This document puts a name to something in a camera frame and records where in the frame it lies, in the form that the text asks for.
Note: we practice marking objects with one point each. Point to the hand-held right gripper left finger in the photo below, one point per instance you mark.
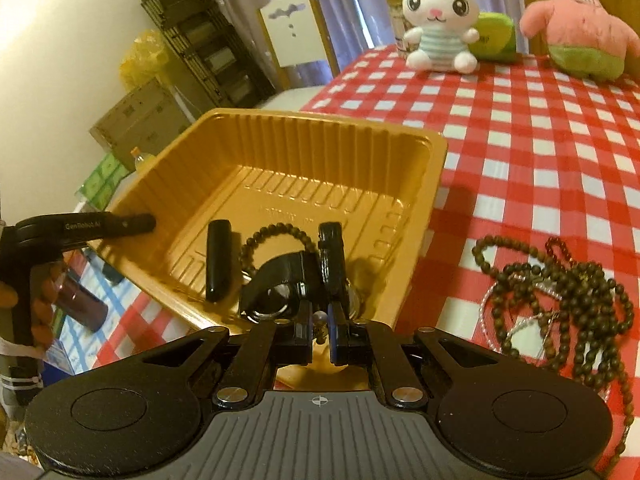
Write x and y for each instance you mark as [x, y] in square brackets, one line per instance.
[300, 335]

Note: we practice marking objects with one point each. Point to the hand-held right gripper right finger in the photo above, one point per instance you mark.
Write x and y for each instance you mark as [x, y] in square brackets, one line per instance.
[340, 340]

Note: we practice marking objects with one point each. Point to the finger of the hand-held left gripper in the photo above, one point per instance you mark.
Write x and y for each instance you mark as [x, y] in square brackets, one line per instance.
[125, 223]

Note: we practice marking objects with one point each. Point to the golden plastic tray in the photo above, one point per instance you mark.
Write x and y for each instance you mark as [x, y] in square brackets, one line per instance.
[300, 160]

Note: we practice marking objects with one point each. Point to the white pearl strand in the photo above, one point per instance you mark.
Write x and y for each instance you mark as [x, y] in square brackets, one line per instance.
[522, 324]

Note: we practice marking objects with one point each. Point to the dark red bead strand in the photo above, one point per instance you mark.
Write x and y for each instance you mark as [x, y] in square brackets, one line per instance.
[552, 244]

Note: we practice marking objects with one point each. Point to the person's left hand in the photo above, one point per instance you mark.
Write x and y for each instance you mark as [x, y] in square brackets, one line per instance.
[42, 305]

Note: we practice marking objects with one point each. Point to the green carton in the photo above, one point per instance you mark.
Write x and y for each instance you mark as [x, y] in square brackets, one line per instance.
[105, 180]

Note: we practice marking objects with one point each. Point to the orange juice bottle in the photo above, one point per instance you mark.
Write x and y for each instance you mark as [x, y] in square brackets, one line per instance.
[141, 160]

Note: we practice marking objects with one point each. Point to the dark cup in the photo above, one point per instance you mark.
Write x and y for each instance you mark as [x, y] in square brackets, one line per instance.
[85, 305]

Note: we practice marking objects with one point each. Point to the cardboard box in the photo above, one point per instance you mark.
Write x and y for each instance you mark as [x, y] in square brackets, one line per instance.
[135, 120]

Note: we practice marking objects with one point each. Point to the yellow plastic bag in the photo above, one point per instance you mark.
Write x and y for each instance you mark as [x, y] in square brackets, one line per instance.
[142, 60]

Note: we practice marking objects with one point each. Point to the black folding rack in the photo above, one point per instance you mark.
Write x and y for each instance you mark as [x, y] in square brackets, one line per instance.
[200, 45]

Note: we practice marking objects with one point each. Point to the white wooden chair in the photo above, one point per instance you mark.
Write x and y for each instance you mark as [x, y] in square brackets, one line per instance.
[295, 35]

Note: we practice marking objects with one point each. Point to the red checked tablecloth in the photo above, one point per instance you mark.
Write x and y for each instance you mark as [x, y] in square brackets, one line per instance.
[525, 135]

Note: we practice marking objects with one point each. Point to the white bunny plush toy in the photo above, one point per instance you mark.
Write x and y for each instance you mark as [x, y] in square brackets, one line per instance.
[440, 35]

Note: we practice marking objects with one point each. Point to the clear jar of nuts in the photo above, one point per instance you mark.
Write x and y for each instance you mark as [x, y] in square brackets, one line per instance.
[397, 20]

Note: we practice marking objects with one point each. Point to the green plush toy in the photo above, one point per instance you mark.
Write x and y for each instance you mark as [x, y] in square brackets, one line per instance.
[495, 35]

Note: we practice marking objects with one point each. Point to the pink starfish plush toy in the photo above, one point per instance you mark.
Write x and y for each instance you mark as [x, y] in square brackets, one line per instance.
[580, 20]

